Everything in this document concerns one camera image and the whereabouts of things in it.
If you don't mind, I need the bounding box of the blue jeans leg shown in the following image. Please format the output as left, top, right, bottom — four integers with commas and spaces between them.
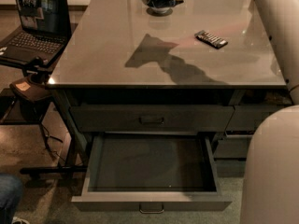
0, 173, 22, 224

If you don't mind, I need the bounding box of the right grey middle drawer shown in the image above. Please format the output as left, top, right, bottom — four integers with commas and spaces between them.
213, 134, 251, 159

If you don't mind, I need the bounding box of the right grey bottom drawer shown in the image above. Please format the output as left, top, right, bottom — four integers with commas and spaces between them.
215, 160, 246, 177

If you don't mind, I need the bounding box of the black laptop stand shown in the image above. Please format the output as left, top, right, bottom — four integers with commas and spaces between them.
0, 68, 87, 177

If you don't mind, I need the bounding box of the closed grey top drawer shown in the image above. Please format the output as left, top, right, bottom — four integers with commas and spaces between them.
69, 105, 235, 133

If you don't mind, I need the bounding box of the right grey top drawer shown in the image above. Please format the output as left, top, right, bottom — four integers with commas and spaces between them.
226, 105, 280, 131

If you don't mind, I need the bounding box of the open grey middle drawer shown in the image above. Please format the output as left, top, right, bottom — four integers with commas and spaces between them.
72, 133, 232, 214

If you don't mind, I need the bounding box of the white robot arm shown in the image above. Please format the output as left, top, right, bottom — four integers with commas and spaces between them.
240, 0, 299, 224

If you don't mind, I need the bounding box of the white ceramic bowl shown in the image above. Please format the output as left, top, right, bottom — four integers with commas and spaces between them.
147, 7, 172, 16

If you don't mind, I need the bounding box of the black snack bar packet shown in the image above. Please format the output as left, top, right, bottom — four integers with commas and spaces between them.
194, 30, 228, 49

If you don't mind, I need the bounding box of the dark bag with tag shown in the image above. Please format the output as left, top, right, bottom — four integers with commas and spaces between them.
9, 75, 52, 104

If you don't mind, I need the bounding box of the white shoe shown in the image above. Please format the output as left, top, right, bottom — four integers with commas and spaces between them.
11, 217, 30, 224

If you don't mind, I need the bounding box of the black open laptop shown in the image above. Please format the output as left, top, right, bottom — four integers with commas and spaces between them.
0, 0, 71, 67

